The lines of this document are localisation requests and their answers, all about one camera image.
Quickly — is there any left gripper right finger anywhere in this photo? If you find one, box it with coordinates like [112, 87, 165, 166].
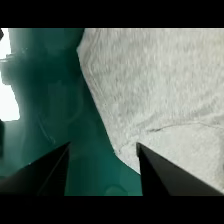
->
[135, 142, 224, 197]

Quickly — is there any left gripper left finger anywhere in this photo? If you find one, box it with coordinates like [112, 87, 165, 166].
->
[0, 141, 72, 197]

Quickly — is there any grey T-shirt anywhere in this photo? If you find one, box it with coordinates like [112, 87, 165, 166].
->
[76, 27, 224, 194]

